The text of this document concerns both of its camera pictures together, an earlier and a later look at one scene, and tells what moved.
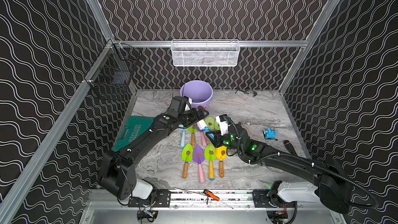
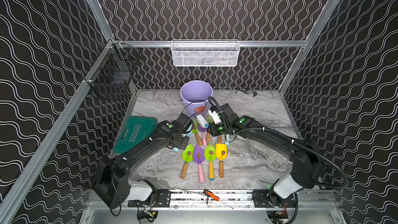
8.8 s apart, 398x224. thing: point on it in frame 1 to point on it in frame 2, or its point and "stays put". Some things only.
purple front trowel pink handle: x=199 y=157 stays put
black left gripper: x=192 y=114 to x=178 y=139
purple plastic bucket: x=200 y=92 stays put
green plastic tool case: x=135 y=125 stays put
